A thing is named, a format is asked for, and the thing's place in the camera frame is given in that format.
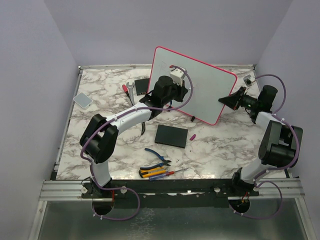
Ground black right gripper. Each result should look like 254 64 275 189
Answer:
219 87 260 111

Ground pink framed whiteboard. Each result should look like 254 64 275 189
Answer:
148 46 238 126

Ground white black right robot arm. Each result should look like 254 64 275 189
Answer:
218 85 303 196

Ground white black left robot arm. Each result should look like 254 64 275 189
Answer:
79 73 193 198

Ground red blue screwdriver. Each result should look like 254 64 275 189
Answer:
149 168 186 181

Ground yellow black utility knife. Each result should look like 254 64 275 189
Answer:
138 166 167 179

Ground small white square box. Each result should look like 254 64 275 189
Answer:
73 92 93 109

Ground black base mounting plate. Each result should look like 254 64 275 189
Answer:
82 178 261 209

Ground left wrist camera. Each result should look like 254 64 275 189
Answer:
169 65 186 87

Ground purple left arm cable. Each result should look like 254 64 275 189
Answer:
80 65 194 222

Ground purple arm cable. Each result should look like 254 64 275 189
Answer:
80 65 194 222
232 74 300 220

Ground black rear network switch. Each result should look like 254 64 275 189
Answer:
134 78 150 96

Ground black flat network switch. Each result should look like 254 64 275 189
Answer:
154 124 188 149

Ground black handled wire stripper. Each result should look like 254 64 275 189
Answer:
141 122 146 136

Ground red handled wrench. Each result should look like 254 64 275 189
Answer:
122 82 135 106

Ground blue handled cutting pliers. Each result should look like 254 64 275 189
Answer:
144 148 172 166

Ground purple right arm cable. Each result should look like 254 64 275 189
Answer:
232 74 300 220

